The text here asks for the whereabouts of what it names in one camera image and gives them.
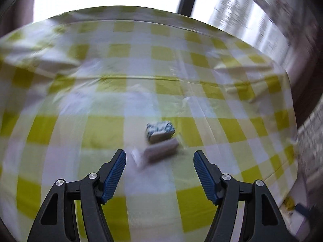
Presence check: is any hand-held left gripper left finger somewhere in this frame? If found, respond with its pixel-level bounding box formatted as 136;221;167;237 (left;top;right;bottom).
26;149;127;242

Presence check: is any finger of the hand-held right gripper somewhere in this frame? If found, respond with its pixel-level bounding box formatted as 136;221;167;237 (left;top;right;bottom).
295;203;316;216

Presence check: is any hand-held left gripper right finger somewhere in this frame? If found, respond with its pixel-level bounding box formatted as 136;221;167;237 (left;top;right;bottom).
193;150;290;242

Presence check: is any small white snack packet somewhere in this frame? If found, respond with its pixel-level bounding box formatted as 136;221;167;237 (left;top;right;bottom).
132;138;180;169

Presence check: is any small silver blue snack packet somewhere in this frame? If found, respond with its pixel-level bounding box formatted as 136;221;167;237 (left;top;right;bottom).
146;121;176;142

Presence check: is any yellow checked tablecloth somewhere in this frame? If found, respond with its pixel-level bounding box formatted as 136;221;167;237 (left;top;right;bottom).
0;5;298;242

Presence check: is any brown patterned curtain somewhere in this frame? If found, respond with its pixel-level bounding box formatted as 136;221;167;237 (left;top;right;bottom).
278;5;323;121

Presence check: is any white lace curtain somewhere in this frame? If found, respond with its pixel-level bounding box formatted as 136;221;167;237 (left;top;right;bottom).
207;0;303;63

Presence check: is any plain brown curtain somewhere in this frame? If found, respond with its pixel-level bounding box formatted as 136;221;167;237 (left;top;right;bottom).
0;0;36;36

